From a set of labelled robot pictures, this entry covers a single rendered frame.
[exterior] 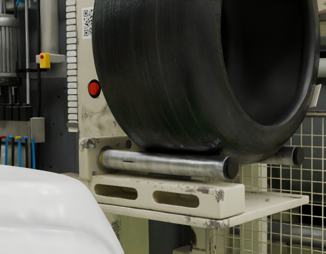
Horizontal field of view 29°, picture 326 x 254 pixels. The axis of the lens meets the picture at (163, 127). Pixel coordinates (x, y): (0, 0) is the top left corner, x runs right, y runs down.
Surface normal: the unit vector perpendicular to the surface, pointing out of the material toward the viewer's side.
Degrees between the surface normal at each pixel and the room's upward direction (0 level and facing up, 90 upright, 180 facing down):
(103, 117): 90
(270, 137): 101
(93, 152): 90
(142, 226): 90
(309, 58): 78
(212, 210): 90
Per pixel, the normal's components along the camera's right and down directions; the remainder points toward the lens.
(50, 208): 0.65, -0.59
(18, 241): 0.48, -0.50
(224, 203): 0.77, 0.03
